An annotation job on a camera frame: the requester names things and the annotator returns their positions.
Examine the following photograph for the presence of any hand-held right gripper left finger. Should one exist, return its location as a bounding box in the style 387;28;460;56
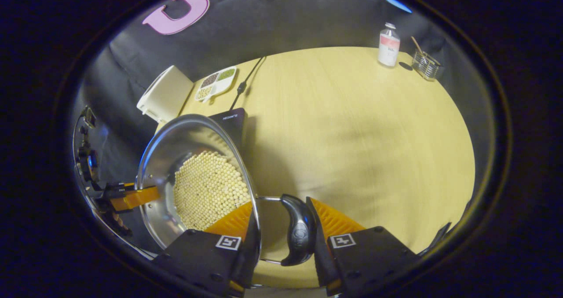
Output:
151;201;263;297

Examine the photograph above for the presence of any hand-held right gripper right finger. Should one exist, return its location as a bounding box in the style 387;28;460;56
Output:
306;196;422;297

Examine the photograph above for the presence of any steel pot with black handle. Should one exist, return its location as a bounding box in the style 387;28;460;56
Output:
136;114;317;267

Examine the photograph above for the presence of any black induction cooktop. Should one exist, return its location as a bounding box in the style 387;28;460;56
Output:
209;107;248;150

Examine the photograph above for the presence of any pile of yellow soybeans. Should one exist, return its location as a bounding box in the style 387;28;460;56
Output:
172;150;252;232

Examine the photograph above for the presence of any white box appliance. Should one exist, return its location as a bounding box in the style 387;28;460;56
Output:
136;65;194;124

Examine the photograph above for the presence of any black upright panel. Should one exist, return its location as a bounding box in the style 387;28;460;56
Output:
428;221;452;255

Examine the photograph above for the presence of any white divided bean dish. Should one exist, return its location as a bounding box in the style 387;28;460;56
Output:
194;66;238;102

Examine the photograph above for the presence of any clear bottle with pink label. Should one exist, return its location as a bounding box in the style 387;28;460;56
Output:
377;22;401;68

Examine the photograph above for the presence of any wooden stick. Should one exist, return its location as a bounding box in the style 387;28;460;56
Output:
411;36;430;60

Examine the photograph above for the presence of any black power cable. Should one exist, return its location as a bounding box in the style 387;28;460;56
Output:
228;55;267;112

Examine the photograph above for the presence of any clear wire-framed cup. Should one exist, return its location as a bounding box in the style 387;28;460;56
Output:
411;50;442;81

